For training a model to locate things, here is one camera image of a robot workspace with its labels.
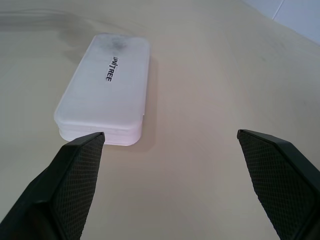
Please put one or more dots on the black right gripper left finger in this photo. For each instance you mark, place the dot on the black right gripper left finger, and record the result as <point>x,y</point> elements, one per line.
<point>62,190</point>

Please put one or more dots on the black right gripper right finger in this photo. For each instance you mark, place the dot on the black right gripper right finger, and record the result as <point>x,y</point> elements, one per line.
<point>282,180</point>

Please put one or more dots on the white translucent plastic case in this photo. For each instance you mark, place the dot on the white translucent plastic case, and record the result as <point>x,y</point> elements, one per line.
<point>105,90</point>

